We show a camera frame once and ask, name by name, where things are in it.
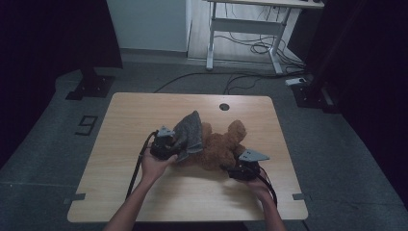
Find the dark curtain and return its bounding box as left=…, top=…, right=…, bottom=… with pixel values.
left=287, top=0, right=408, bottom=210

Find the grey tape strip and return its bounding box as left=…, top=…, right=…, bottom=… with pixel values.
left=292, top=192, right=313, bottom=202
left=63, top=192, right=87, bottom=206

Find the black stand base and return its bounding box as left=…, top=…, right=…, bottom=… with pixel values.
left=65, top=66, right=115, bottom=101
left=290, top=81, right=342, bottom=115

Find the tangle of black cables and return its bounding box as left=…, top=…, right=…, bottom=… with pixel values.
left=214, top=32, right=306, bottom=70

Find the grey cloth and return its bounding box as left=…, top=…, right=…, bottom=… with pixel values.
left=171, top=110, right=205, bottom=164

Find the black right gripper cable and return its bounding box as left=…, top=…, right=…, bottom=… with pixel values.
left=256, top=166, right=279, bottom=209

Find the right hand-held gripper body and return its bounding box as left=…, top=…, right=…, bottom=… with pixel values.
left=226, top=147, right=271, bottom=182

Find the white power strip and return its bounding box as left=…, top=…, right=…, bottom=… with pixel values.
left=284, top=76, right=308, bottom=87

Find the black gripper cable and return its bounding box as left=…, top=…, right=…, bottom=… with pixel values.
left=125, top=130, right=160, bottom=200
left=256, top=166, right=279, bottom=209

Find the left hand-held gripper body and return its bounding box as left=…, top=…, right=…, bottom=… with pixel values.
left=149, top=125, right=178, bottom=162

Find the person's right hand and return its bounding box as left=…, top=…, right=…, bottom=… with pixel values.
left=242, top=174, right=273, bottom=202

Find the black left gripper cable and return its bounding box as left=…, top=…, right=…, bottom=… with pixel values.
left=125, top=130, right=160, bottom=200

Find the brown teddy bear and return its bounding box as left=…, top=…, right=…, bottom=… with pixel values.
left=177, top=119, right=248, bottom=172

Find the long black floor cable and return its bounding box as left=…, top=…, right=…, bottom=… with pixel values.
left=153, top=71, right=290, bottom=94

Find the person's left hand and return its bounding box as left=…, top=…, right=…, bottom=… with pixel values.
left=140, top=149, right=179, bottom=185

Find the white desk frame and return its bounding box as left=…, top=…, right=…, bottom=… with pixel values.
left=203, top=0, right=325, bottom=75

